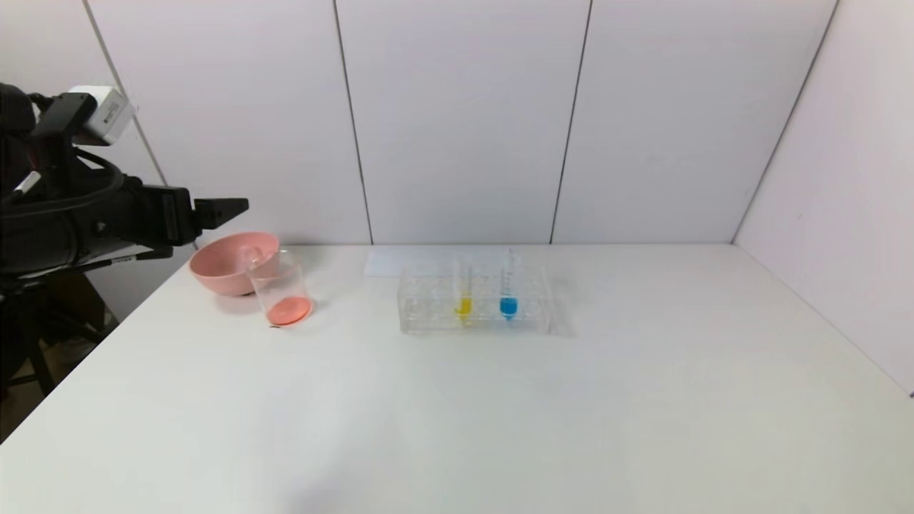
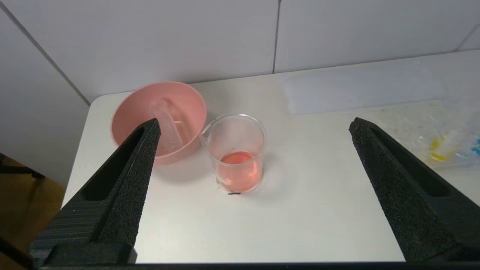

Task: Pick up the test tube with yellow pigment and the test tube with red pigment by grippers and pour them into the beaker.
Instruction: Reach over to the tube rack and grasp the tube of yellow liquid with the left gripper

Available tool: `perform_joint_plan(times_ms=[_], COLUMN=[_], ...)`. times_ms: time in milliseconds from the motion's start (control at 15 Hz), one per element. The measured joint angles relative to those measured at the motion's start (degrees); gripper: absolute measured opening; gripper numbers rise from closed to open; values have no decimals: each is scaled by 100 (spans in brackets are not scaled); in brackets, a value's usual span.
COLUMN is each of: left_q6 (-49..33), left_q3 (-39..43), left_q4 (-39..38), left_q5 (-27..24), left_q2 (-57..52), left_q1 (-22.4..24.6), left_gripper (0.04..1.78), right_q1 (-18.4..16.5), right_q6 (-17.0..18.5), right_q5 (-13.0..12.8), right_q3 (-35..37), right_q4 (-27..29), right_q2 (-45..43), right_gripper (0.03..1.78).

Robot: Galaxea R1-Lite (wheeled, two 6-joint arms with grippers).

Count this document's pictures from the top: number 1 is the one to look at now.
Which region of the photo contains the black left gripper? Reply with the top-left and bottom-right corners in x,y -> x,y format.
71,175 -> 249,263

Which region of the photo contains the white paper sheet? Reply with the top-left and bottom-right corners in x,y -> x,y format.
364,248 -> 511,278

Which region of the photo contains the test tube with blue pigment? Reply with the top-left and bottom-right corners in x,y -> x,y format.
499,248 -> 518,321

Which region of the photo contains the pink bowl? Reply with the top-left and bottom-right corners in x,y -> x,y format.
189,231 -> 281,297

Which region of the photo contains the clear glass beaker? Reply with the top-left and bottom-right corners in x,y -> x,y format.
247,250 -> 316,328

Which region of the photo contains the clear plastic test tube rack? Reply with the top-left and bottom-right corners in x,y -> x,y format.
398,261 -> 552,334

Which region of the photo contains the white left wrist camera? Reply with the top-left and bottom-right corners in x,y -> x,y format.
68,86 -> 135,147

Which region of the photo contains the test tube with yellow pigment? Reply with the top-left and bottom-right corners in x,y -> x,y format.
453,253 -> 473,320

